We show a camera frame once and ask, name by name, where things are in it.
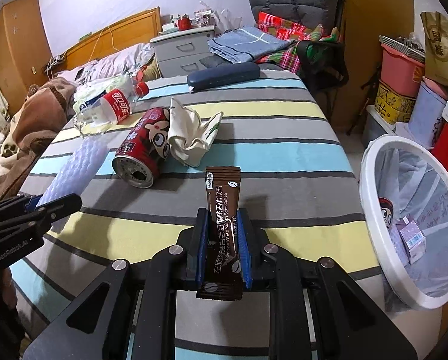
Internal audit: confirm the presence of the white foam net sleeve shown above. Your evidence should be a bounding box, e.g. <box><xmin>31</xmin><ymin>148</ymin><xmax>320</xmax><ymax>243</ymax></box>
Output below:
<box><xmin>36</xmin><ymin>138</ymin><xmax>110</xmax><ymax>211</ymax></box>

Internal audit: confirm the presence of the tall wooden wardrobe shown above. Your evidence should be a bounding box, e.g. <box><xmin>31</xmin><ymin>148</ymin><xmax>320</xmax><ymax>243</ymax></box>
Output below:
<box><xmin>287</xmin><ymin>0</ymin><xmax>416</xmax><ymax>136</ymax></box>

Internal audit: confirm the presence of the yellow patterned tin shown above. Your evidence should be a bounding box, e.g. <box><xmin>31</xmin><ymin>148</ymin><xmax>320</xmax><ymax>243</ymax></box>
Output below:
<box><xmin>374</xmin><ymin>79</ymin><xmax>420</xmax><ymax>124</ymax></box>

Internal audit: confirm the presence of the yellow charging cable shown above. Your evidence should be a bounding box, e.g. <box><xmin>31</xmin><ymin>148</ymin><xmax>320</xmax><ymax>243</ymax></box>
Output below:
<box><xmin>92</xmin><ymin>26</ymin><xmax>120</xmax><ymax>61</ymax></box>

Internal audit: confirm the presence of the striped tablecloth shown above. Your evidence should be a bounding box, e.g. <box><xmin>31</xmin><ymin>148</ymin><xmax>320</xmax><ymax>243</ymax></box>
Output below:
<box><xmin>10</xmin><ymin>69</ymin><xmax>384</xmax><ymax>360</ymax></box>

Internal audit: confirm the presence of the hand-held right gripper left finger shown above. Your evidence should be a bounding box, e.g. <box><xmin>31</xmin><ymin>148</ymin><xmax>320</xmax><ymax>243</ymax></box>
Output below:
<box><xmin>23</xmin><ymin>207</ymin><xmax>211</xmax><ymax>360</ymax></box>

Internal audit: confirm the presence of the dark blue glasses case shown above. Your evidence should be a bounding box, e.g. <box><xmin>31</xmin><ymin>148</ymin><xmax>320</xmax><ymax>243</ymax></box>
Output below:
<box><xmin>186</xmin><ymin>62</ymin><xmax>261</xmax><ymax>93</ymax></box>

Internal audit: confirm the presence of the blue plaid cloth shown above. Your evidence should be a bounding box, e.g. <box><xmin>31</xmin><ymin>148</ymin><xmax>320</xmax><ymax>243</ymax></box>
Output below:
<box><xmin>208</xmin><ymin>25</ymin><xmax>296</xmax><ymax>64</ymax></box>

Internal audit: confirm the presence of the wooden wardrobe with star marks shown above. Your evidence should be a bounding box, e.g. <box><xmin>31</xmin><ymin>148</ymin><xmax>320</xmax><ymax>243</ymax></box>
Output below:
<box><xmin>0</xmin><ymin>0</ymin><xmax>52</xmax><ymax>117</ymax></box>

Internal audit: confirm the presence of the black chair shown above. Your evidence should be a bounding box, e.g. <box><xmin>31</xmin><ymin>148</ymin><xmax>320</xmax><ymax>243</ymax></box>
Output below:
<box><xmin>295</xmin><ymin>0</ymin><xmax>350</xmax><ymax>136</ymax></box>

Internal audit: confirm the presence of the wooden headboard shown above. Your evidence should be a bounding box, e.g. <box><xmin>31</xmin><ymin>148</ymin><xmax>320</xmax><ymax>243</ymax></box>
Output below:
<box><xmin>44</xmin><ymin>6</ymin><xmax>161</xmax><ymax>72</ymax></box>

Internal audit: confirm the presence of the brown fleece blanket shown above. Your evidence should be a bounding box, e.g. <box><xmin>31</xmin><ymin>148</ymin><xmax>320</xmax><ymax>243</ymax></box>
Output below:
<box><xmin>0</xmin><ymin>77</ymin><xmax>78</xmax><ymax>203</ymax></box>

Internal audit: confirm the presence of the pink plastic storage bin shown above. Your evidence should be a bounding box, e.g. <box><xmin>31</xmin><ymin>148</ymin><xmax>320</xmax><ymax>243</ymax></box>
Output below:
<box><xmin>380</xmin><ymin>43</ymin><xmax>426</xmax><ymax>98</ymax></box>

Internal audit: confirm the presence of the lavender box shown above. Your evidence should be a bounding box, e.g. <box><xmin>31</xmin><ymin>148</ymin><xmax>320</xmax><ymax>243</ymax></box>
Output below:
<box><xmin>408</xmin><ymin>80</ymin><xmax>448</xmax><ymax>149</ymax></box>

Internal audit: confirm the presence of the crumpled white paper wrapper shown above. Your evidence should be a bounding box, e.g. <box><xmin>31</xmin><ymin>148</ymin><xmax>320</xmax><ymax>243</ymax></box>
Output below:
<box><xmin>168</xmin><ymin>97</ymin><xmax>225</xmax><ymax>168</ymax></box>

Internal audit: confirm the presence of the red label plastic bottle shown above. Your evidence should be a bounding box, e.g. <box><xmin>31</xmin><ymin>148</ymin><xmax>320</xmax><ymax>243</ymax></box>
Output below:
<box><xmin>74</xmin><ymin>80</ymin><xmax>150</xmax><ymax>128</ymax></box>

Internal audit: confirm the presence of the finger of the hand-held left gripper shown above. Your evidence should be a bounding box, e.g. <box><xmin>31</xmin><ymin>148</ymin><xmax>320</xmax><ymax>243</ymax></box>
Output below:
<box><xmin>23</xmin><ymin>207</ymin><xmax>211</xmax><ymax>360</ymax></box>
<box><xmin>0</xmin><ymin>193</ymin><xmax>83</xmax><ymax>240</ymax></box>

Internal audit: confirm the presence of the purple white small carton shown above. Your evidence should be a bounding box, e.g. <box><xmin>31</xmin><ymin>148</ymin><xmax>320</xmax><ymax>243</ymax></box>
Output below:
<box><xmin>396</xmin><ymin>215</ymin><xmax>428</xmax><ymax>265</ymax></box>

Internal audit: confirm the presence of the white round bin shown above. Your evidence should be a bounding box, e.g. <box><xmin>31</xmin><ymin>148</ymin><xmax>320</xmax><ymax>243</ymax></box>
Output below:
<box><xmin>359</xmin><ymin>135</ymin><xmax>448</xmax><ymax>310</ymax></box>

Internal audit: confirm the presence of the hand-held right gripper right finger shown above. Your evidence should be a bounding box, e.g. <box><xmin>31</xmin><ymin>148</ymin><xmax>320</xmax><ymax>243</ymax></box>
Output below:
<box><xmin>237</xmin><ymin>207</ymin><xmax>419</xmax><ymax>360</ymax></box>

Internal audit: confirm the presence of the grey quilted chair cushion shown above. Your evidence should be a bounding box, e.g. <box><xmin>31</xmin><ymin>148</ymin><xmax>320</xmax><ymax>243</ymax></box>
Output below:
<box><xmin>245</xmin><ymin>0</ymin><xmax>330</xmax><ymax>34</ymax></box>

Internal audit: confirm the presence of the grey nightstand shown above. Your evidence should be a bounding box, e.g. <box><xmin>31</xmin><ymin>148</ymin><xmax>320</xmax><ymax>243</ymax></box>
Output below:
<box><xmin>150</xmin><ymin>26</ymin><xmax>215</xmax><ymax>79</ymax></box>

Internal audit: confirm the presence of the red cartoon face can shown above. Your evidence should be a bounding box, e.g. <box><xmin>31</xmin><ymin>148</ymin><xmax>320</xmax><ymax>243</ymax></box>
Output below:
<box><xmin>378</xmin><ymin>197</ymin><xmax>396</xmax><ymax>229</ymax></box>
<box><xmin>111</xmin><ymin>107</ymin><xmax>171</xmax><ymax>189</ymax></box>

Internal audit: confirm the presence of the white plastic bag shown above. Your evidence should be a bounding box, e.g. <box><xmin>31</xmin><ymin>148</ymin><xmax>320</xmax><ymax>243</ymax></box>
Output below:
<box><xmin>214</xmin><ymin>7</ymin><xmax>243</xmax><ymax>34</ymax></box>

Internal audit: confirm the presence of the brown paper bag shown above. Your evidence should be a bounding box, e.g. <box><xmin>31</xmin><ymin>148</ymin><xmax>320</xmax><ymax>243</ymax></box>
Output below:
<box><xmin>420</xmin><ymin>11</ymin><xmax>448</xmax><ymax>94</ymax></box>

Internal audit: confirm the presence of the red plaid blanket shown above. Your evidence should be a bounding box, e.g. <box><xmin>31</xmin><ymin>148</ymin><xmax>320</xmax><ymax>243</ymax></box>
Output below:
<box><xmin>256</xmin><ymin>11</ymin><xmax>341</xmax><ymax>76</ymax></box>

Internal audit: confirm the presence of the brown coffee sachet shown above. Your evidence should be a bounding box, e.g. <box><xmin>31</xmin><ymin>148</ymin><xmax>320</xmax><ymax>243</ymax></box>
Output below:
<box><xmin>196</xmin><ymin>166</ymin><xmax>244</xmax><ymax>301</ymax></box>

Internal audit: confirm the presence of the power strip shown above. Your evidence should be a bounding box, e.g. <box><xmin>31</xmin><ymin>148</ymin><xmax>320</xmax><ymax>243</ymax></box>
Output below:
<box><xmin>42</xmin><ymin>54</ymin><xmax>65</xmax><ymax>70</ymax></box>

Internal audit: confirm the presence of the pale floral duvet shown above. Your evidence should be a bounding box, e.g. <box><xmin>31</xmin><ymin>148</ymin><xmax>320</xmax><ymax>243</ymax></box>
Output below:
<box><xmin>55</xmin><ymin>42</ymin><xmax>157</xmax><ymax>83</ymax></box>

